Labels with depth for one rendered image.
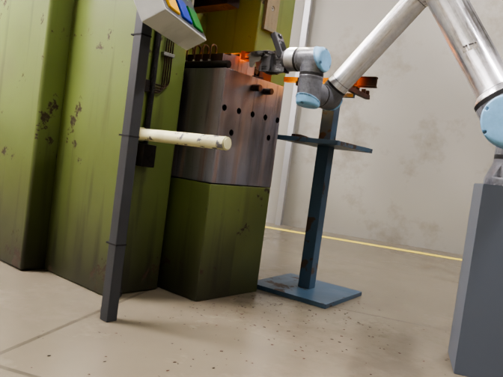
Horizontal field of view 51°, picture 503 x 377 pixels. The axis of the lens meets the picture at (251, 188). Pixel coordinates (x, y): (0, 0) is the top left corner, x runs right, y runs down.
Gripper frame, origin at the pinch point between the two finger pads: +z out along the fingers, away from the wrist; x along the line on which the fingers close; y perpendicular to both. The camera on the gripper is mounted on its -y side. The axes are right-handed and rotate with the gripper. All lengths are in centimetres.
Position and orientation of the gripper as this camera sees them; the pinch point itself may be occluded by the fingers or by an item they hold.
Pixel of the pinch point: (249, 54)
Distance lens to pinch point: 220.0
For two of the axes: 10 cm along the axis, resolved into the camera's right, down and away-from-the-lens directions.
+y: -1.4, 9.9, 0.6
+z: -7.6, -1.4, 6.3
